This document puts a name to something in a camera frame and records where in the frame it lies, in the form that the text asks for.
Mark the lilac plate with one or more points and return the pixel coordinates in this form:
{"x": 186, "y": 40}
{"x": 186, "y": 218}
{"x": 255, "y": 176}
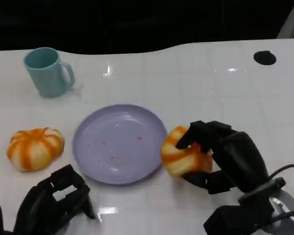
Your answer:
{"x": 120, "y": 147}

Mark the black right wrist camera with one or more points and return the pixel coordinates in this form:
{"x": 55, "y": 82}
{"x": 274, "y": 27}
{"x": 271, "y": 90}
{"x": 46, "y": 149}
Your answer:
{"x": 235, "y": 220}

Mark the white frame post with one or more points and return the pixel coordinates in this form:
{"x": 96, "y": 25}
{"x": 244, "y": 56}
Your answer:
{"x": 292, "y": 20}

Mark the pale green mug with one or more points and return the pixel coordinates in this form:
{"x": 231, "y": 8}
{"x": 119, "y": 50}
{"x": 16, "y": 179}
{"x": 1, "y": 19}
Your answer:
{"x": 47, "y": 77}

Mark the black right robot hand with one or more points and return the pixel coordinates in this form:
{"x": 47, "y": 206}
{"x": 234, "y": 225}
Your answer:
{"x": 242, "y": 156}

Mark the black round table grommet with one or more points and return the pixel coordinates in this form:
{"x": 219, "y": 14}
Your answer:
{"x": 264, "y": 57}

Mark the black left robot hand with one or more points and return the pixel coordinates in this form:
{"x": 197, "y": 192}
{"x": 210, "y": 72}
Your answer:
{"x": 39, "y": 210}

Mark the orange and white bread roll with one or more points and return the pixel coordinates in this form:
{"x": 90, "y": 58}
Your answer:
{"x": 183, "y": 161}
{"x": 34, "y": 151}

